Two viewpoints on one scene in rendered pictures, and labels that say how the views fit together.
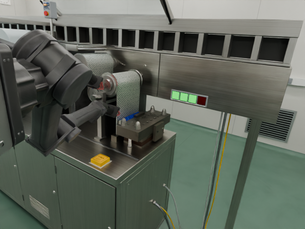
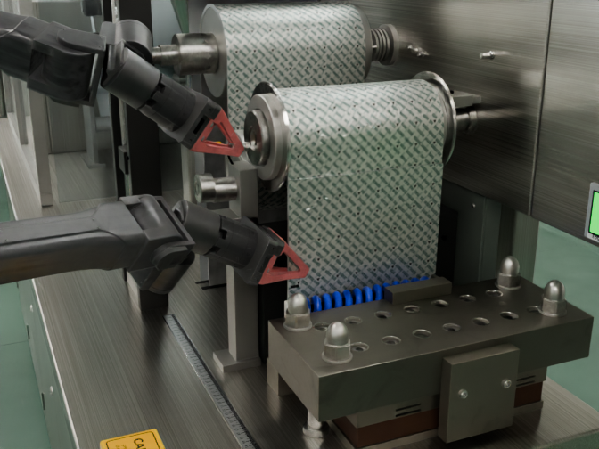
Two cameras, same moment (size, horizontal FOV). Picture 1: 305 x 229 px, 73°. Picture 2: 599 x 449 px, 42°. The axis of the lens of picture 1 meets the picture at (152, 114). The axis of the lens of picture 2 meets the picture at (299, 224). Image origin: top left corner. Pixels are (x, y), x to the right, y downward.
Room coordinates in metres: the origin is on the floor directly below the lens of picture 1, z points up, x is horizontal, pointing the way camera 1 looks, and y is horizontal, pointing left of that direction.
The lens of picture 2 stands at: (0.41, -0.38, 1.48)
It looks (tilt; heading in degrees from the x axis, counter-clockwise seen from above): 19 degrees down; 37
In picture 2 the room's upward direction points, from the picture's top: straight up
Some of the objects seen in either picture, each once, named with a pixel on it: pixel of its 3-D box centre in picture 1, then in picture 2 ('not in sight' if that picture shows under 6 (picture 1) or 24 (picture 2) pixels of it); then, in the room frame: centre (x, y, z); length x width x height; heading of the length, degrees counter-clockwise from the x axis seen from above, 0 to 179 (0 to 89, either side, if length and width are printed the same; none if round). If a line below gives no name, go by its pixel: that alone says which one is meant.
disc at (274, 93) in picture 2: (108, 85); (268, 136); (1.21, 0.27, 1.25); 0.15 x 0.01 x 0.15; 60
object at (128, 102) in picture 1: (128, 104); (365, 235); (1.29, 0.16, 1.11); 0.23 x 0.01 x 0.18; 150
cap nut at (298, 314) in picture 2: (123, 121); (298, 309); (1.14, 0.17, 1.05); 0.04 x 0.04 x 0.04
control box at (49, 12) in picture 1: (49, 9); not in sight; (1.51, 0.74, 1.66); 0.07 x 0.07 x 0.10; 66
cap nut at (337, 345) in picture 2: (137, 125); (337, 339); (1.10, 0.08, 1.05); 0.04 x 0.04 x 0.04
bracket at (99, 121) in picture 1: (99, 116); (233, 268); (1.19, 0.33, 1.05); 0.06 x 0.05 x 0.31; 150
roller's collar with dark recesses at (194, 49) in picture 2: not in sight; (194, 53); (1.32, 0.50, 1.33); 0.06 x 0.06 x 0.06; 60
